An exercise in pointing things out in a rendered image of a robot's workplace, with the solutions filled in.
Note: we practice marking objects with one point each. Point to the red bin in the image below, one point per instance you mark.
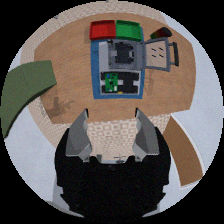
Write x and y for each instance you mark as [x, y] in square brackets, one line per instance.
[103, 29]

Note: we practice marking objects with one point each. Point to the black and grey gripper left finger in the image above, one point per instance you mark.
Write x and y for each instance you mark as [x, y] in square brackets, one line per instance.
[74, 146]

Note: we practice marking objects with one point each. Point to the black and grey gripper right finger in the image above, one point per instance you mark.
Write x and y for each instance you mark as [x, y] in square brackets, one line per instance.
[150, 146]

